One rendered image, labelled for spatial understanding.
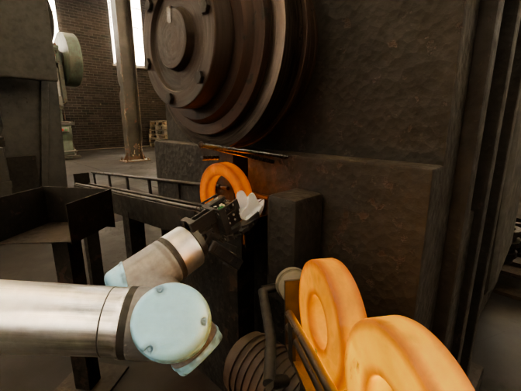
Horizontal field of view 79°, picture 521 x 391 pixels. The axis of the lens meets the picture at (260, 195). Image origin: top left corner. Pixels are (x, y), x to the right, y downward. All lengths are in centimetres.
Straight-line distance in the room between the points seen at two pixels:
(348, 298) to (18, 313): 38
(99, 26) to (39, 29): 828
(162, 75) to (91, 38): 1070
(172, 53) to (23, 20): 271
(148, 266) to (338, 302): 34
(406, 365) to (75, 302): 36
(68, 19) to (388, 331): 1134
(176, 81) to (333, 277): 56
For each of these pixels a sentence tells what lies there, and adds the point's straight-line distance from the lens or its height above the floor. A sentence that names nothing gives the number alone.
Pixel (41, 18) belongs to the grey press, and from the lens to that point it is 347.
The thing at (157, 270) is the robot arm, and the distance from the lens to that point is 59.
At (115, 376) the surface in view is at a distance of 148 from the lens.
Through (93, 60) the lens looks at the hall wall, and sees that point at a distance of 1140.
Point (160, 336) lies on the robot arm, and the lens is 41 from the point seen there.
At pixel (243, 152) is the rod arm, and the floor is 88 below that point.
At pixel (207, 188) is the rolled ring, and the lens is 88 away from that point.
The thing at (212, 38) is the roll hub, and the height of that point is 110.
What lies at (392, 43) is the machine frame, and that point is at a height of 109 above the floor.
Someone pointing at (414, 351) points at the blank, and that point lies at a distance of 27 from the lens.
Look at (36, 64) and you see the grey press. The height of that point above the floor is 138.
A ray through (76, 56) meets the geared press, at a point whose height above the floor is 232.
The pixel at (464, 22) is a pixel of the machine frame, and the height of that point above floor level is 110.
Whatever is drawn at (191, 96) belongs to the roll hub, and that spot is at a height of 100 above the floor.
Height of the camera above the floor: 95
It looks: 14 degrees down
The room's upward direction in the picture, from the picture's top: straight up
